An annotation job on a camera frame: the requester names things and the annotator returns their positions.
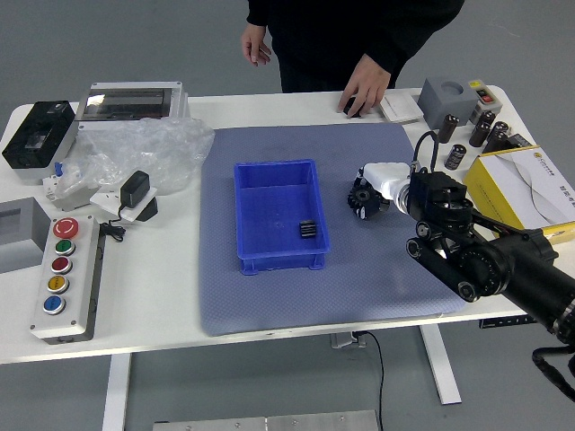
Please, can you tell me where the person's right hand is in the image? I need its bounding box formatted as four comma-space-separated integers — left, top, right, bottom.
240, 22, 273, 67

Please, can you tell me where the person's left hand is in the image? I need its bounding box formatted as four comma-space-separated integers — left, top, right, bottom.
337, 55, 392, 119

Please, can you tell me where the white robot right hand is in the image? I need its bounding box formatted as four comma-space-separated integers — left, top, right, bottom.
348, 161, 411, 220

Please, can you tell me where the big black toothed nut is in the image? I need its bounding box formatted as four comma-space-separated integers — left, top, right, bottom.
346, 183, 390, 221

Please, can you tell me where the small black nut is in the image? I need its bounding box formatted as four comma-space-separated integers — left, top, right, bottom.
297, 219, 320, 241

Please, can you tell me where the blue plastic box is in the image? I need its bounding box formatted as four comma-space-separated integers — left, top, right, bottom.
233, 158, 332, 277

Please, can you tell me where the grey red-green push-button box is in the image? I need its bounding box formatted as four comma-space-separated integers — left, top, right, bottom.
466, 79, 503, 125

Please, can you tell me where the transparent-lid distribution box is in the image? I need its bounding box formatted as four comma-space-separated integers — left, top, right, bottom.
74, 81, 191, 132

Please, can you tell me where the grey five-button control box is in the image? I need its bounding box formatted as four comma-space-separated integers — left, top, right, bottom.
30, 215, 107, 347

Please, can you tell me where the person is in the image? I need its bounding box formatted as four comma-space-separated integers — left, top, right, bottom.
245, 0, 465, 94

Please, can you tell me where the grey block with round hole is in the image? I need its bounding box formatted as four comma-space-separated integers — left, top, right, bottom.
417, 77, 479, 131

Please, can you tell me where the grey-blue table mat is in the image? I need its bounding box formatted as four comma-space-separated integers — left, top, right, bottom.
199, 121, 468, 338

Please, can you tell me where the yellow and white carton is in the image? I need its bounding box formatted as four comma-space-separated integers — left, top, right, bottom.
462, 145, 575, 246

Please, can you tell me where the small black module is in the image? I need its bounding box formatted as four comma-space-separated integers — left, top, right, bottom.
506, 133, 541, 152

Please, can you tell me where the clear plastic bag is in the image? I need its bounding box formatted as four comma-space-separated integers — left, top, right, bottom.
61, 117, 217, 198

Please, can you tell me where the black power adapter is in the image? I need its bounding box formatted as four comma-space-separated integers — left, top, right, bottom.
118, 170, 152, 210

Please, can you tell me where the black table control panel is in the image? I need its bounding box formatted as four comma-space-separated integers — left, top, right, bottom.
477, 314, 538, 330

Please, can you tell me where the white table leg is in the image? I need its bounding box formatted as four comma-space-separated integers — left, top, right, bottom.
419, 323, 464, 406
102, 351, 133, 431

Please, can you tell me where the white circuit breaker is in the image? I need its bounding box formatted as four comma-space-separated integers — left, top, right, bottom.
42, 160, 98, 214

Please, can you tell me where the silver metal plate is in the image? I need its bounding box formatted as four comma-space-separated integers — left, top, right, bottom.
152, 409, 381, 431

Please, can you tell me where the white switch plate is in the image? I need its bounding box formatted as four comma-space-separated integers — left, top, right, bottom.
378, 92, 425, 125

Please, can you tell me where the grey bracket under table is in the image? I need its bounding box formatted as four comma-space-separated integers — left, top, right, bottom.
331, 331, 367, 351

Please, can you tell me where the black cable under table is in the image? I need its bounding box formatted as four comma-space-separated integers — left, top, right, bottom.
358, 330, 387, 431

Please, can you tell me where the black adapter cord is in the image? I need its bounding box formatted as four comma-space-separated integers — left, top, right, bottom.
97, 204, 129, 244

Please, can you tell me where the black-lid grey enclosure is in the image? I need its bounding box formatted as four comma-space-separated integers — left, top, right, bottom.
1, 100, 80, 186

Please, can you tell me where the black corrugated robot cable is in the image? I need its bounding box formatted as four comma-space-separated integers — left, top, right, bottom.
531, 344, 575, 404

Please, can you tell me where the grey windowed enclosure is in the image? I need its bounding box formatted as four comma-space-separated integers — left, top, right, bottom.
0, 196, 53, 276

